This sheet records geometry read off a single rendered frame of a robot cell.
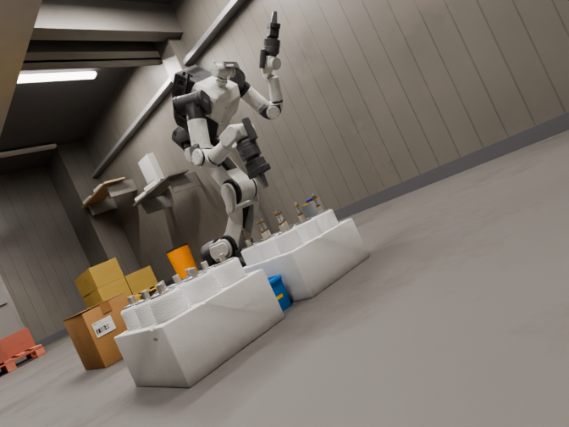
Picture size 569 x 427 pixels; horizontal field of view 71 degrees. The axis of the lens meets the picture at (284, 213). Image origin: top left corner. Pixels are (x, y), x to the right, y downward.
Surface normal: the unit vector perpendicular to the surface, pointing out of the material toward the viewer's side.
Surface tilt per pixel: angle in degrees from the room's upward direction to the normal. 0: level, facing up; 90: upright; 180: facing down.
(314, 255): 90
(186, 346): 90
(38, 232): 90
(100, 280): 90
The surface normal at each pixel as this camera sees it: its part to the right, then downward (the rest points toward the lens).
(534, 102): -0.64, 0.29
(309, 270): 0.62, -0.29
